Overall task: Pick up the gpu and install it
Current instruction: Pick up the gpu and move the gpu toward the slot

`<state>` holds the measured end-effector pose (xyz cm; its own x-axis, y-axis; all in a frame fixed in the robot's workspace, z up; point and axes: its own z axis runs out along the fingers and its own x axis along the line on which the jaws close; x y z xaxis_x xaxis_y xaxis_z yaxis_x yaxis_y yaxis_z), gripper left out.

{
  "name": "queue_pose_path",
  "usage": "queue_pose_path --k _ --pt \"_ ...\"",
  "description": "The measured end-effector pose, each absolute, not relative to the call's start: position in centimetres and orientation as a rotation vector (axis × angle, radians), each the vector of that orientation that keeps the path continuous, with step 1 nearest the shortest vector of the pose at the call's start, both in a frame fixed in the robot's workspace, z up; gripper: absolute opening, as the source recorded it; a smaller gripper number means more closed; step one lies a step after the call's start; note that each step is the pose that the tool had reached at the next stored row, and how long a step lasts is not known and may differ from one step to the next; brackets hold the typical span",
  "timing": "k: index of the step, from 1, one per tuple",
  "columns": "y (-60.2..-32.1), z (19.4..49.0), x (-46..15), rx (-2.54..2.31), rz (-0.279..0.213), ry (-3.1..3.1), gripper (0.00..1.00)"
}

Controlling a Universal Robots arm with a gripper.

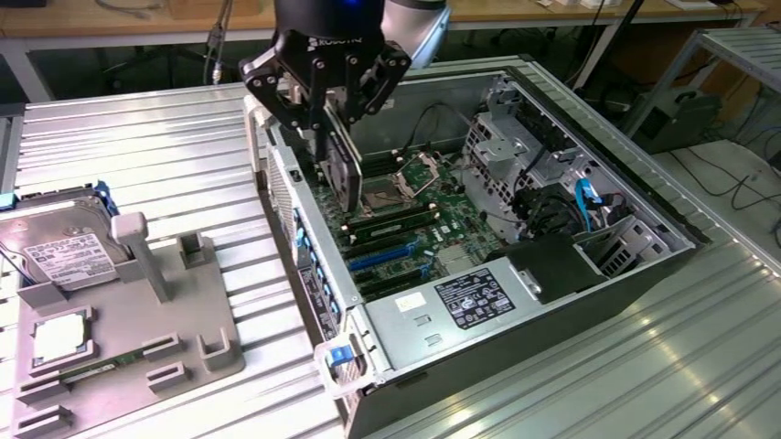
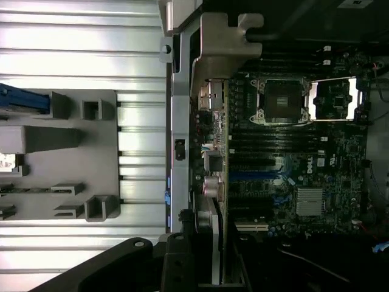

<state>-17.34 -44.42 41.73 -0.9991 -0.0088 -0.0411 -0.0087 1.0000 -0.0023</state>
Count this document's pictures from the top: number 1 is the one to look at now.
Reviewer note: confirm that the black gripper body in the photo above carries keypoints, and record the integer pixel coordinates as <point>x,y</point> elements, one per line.
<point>330,27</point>

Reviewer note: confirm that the green graphics card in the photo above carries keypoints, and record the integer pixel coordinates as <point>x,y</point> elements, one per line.
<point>345,178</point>

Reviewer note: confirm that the black chair base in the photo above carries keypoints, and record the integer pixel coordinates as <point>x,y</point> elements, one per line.
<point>176,57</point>

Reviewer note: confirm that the wooden desk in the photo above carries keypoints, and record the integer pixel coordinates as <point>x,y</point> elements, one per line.
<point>183,20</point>

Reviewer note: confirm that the silver socket cover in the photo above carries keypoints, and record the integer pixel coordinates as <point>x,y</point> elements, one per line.
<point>431,165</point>

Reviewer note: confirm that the silver drive cage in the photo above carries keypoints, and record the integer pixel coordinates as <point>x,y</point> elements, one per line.
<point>494,151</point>

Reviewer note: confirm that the CPU socket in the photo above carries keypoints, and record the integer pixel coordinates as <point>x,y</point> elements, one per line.
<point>381,196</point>

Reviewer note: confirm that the RAM slot white latches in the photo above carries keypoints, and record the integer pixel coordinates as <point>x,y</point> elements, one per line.
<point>355,235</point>
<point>393,211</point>

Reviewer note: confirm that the installed green RAM stick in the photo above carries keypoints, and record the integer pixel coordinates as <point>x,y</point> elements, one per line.
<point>397,227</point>

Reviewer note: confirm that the green motherboard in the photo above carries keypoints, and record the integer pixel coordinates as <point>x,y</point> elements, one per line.
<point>451,228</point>

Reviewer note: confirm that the blue disk caddy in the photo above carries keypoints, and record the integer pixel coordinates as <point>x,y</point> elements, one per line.
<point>103,196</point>

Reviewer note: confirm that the long black expansion slot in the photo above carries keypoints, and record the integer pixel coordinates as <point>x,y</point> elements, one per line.
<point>385,243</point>

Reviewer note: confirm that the blue expansion slot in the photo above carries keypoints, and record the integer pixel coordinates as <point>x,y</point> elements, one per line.
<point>381,257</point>

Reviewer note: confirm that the silver chipset heatsink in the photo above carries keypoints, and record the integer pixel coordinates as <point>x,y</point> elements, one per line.
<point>458,257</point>

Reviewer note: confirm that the black floor box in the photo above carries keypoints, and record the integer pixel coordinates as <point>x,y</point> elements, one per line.
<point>689,119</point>

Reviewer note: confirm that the silver hard disk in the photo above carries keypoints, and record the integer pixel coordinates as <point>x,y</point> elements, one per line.
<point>60,256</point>

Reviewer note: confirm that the black plastic shroud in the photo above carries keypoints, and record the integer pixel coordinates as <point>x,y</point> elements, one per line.
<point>549,270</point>

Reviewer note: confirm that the perforated silver disk bay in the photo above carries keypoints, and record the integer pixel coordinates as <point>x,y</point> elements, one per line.
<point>616,256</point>

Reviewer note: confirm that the grey parts rack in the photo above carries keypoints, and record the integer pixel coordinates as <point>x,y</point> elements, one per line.
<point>152,329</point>

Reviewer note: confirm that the metal slat shelf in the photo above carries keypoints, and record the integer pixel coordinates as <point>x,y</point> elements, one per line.
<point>744,46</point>

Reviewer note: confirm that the grey power supply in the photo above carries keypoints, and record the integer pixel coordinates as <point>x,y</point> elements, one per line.
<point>415,338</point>

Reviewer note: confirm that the blue case latch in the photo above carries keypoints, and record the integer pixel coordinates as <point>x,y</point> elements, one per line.
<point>339,356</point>

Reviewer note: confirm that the silver CPU chip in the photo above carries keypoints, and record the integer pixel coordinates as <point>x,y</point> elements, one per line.
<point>58,338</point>

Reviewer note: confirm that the loose green RAM stick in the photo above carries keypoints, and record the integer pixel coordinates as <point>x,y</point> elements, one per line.
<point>103,366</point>

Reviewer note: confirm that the open black PC case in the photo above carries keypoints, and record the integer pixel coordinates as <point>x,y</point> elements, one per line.
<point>488,388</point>

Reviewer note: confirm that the grey metal side frame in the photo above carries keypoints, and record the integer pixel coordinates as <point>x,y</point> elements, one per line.
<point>12,110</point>

